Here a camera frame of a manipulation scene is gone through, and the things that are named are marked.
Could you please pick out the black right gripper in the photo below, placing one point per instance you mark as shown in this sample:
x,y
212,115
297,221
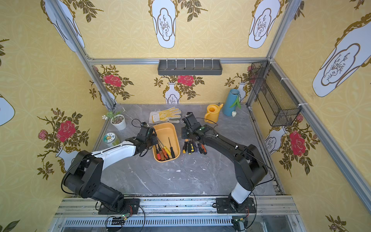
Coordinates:
x,y
189,127

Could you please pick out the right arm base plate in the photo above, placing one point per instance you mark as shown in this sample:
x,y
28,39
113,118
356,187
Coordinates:
x,y
230,206

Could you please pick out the grey wall shelf rack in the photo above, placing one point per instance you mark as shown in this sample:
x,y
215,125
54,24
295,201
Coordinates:
x,y
189,67

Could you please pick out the green tape roll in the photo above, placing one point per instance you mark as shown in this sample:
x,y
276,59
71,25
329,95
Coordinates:
x,y
110,139

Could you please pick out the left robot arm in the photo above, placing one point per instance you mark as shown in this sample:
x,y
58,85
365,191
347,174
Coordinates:
x,y
84,174

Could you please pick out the black wire mesh basket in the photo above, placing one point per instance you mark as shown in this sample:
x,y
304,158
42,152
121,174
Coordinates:
x,y
277,101

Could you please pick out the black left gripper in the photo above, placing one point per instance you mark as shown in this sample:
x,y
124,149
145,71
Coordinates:
x,y
149,139

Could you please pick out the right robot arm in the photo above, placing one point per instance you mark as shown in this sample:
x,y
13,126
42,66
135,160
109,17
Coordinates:
x,y
248,162

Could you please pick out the yellow watering can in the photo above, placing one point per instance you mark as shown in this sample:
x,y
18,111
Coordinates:
x,y
213,111

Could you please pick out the yellow white work glove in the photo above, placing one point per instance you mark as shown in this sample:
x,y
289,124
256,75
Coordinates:
x,y
171,115

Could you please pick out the yellow plastic storage box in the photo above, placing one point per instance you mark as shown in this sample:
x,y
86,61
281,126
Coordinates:
x,y
165,131

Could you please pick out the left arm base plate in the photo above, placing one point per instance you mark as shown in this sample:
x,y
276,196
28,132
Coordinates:
x,y
123,206

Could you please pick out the black yellow handle screwdriver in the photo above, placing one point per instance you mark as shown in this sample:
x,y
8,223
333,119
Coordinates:
x,y
192,147

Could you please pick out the orange black handle screwdriver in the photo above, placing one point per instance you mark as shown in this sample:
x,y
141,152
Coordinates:
x,y
204,149

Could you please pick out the white potted succulent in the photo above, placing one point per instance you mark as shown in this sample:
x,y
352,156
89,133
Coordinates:
x,y
116,119

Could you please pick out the large black handle screwdriver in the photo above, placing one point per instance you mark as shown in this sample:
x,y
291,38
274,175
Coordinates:
x,y
185,146

